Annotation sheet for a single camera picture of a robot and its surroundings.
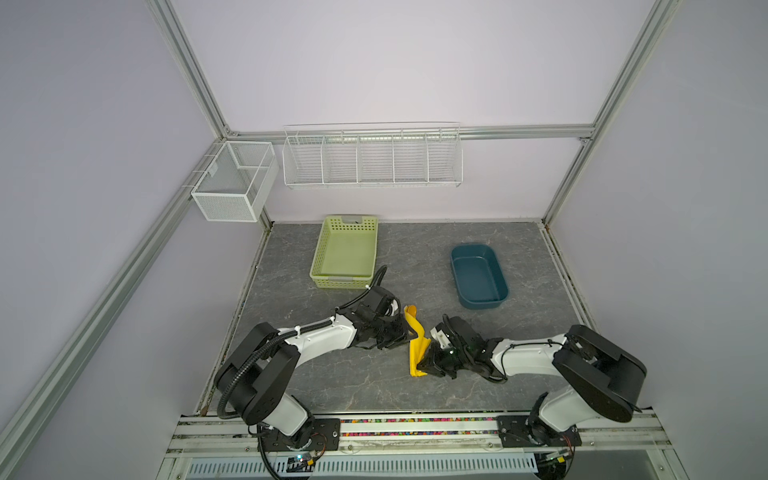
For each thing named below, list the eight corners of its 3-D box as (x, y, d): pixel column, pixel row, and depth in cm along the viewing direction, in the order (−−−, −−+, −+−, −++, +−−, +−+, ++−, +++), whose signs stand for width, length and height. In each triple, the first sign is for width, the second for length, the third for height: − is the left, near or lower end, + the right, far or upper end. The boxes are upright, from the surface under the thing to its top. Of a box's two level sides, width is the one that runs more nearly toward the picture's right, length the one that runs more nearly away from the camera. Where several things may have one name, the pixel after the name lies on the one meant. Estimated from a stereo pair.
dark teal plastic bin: (457, 311, 98) (460, 302, 94) (448, 248, 115) (450, 238, 111) (506, 311, 98) (511, 302, 94) (490, 248, 115) (494, 238, 111)
